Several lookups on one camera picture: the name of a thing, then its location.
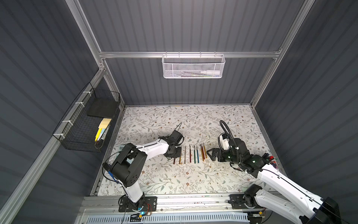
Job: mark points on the blue stapler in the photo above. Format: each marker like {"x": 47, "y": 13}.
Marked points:
{"x": 111, "y": 175}

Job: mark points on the black notebook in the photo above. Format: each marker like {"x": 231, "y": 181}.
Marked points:
{"x": 103, "y": 108}

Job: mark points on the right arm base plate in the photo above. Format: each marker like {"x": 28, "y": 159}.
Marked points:
{"x": 240, "y": 201}

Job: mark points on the white marker in basket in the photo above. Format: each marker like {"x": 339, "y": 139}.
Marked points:
{"x": 210, "y": 73}

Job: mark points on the white wire mesh basket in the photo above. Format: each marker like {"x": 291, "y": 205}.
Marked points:
{"x": 188, "y": 66}

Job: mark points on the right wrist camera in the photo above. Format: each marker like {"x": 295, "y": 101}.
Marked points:
{"x": 224, "y": 142}

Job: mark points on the yellow sticky notes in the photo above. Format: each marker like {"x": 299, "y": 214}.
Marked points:
{"x": 102, "y": 129}

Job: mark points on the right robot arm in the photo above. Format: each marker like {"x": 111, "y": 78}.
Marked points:
{"x": 296, "y": 203}

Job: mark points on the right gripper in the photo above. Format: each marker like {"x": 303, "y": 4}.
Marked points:
{"x": 220, "y": 154}

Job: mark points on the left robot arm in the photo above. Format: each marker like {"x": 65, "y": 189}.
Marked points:
{"x": 128, "y": 165}

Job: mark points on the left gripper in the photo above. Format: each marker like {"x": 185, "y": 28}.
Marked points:
{"x": 175, "y": 152}

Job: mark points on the black wire mesh basket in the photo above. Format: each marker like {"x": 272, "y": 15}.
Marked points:
{"x": 77, "y": 130}

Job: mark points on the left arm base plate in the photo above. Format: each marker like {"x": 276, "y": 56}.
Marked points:
{"x": 143, "y": 204}

